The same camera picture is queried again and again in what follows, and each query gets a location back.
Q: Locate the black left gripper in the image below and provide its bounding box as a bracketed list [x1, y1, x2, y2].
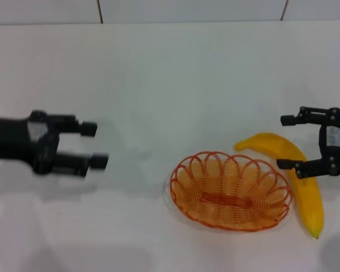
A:
[0, 109, 110, 179]

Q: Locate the yellow banana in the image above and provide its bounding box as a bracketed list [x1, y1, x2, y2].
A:
[233, 132, 325, 240]

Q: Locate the orange woven plastic basket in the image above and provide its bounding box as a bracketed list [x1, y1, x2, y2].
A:
[169, 151, 293, 232]

